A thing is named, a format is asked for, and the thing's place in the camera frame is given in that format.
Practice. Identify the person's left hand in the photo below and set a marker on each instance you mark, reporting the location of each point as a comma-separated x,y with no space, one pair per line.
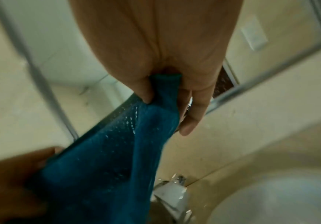
11,186

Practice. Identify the teal cleaning cloth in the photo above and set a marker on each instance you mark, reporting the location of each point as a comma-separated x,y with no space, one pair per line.
108,164

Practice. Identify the chrome faucet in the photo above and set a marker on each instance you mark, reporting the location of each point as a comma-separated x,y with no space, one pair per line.
171,196

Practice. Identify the white ceramic sink basin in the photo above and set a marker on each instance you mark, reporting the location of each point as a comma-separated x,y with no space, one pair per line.
287,201

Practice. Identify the person's right hand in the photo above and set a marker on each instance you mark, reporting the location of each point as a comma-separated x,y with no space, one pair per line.
163,39

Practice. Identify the beige marble sink countertop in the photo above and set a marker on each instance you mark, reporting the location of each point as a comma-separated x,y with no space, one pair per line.
232,153

